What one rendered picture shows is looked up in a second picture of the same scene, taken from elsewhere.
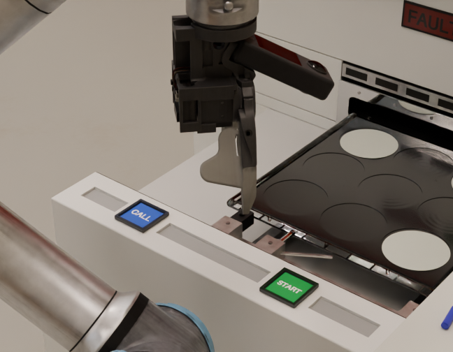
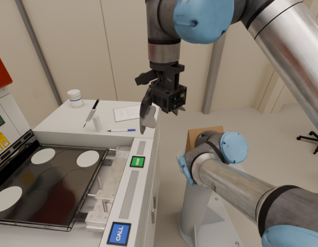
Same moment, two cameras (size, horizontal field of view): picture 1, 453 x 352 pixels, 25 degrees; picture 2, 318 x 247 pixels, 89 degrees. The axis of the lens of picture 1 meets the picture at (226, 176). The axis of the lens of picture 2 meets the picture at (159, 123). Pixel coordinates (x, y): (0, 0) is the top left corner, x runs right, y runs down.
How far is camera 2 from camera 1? 1.29 m
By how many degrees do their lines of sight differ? 93
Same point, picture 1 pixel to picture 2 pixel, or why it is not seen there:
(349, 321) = (142, 146)
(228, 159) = not seen: hidden behind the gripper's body
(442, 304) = (126, 133)
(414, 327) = (138, 134)
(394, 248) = (89, 162)
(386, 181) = (42, 180)
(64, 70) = not seen: outside the picture
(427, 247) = (85, 156)
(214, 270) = (140, 184)
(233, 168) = not seen: hidden behind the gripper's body
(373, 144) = (7, 196)
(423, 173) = (35, 172)
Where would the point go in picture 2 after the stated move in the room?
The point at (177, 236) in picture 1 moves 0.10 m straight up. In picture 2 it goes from (125, 210) to (120, 193)
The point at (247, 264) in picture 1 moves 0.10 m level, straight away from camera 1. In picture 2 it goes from (130, 178) to (103, 191)
